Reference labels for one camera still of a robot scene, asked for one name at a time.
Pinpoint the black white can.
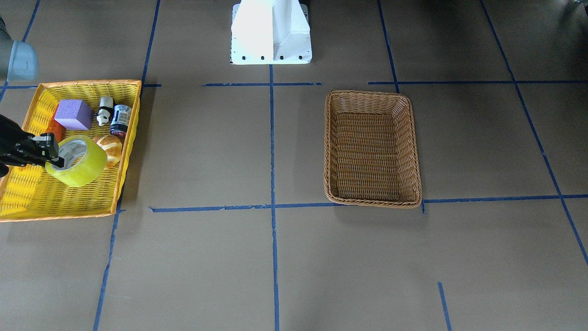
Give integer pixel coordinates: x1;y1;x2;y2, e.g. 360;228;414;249
110;104;132;138

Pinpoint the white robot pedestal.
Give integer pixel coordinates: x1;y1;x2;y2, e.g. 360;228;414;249
230;0;313;65

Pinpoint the yellow plastic basket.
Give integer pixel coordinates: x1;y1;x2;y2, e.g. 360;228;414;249
0;80;141;222

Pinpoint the brown wicker basket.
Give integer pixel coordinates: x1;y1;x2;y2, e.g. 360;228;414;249
323;90;423;209

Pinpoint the toy carrot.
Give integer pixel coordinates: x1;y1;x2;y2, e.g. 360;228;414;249
46;119;65;143

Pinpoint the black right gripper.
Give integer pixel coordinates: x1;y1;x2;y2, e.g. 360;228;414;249
0;115;64;177

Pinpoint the yellow tape roll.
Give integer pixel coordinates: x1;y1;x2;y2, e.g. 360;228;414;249
45;135;107;187

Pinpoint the purple foam cube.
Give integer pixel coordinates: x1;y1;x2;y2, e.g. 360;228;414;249
53;100;94;131

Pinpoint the toy croissant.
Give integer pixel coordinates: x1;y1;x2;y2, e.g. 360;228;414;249
92;135;123;169

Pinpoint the panda figurine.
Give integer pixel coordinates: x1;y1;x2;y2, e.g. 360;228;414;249
96;96;115;126

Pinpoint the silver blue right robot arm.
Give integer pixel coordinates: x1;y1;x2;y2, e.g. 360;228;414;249
0;19;64;177

